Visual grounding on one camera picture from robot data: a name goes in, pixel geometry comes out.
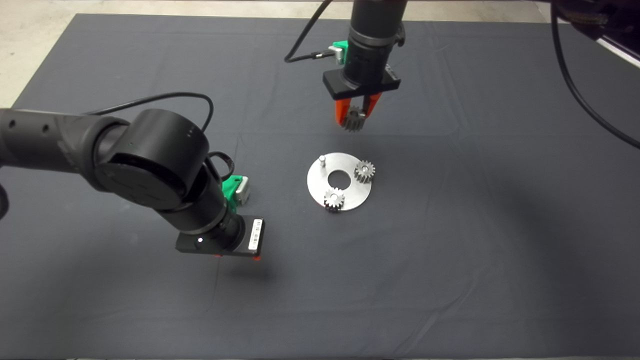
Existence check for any short black left wrist cable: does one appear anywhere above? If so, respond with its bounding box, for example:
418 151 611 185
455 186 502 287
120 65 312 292
207 151 236 182

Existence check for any thin black left camera cable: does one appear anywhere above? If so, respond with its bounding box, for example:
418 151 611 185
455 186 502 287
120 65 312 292
82 92 215 133

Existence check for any green left camera mount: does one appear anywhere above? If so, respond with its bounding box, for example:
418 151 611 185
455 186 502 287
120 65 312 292
221 175 244 211

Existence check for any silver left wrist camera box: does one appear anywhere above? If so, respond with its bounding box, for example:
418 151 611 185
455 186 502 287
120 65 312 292
235 176 251 205

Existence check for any dark grey table cloth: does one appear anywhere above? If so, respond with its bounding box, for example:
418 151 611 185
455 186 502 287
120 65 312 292
0 14 640 360

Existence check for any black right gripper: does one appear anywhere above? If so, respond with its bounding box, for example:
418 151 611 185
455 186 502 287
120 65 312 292
322 64 402 127

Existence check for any thin black camera cable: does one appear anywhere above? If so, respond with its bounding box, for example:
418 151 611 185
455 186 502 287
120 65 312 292
82 92 215 133
284 0 640 151

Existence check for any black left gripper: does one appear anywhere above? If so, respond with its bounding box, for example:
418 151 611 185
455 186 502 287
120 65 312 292
175 215 266 262

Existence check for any thin black right camera cable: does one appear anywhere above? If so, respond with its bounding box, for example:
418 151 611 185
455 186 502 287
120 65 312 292
284 0 640 151

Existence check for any round metal plate with hole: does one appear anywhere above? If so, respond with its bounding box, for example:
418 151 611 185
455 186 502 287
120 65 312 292
307 152 373 212

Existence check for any small steel gear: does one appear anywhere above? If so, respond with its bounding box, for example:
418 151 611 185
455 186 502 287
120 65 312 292
323 188 346 212
342 106 367 133
354 160 377 184

